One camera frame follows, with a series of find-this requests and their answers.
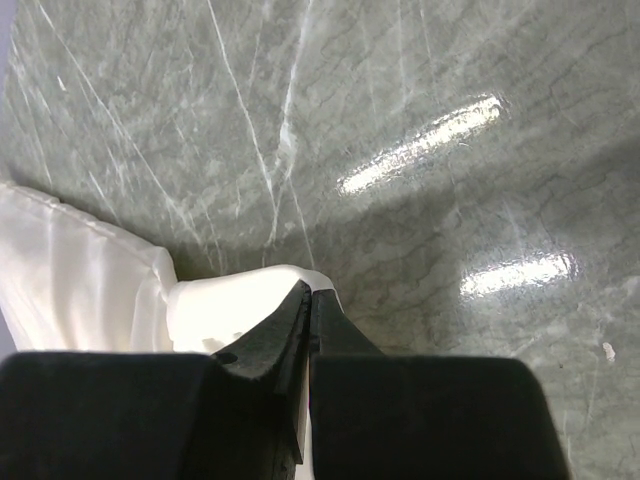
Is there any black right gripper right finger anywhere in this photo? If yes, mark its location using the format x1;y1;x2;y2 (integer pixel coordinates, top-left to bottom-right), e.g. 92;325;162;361
310;290;570;479

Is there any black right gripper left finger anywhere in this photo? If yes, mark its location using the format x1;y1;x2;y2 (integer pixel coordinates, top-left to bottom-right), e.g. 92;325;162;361
1;282;312;479

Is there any cream satin pillowcase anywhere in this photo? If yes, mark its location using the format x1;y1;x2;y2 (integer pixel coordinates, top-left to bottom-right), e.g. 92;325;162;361
1;183;334;479

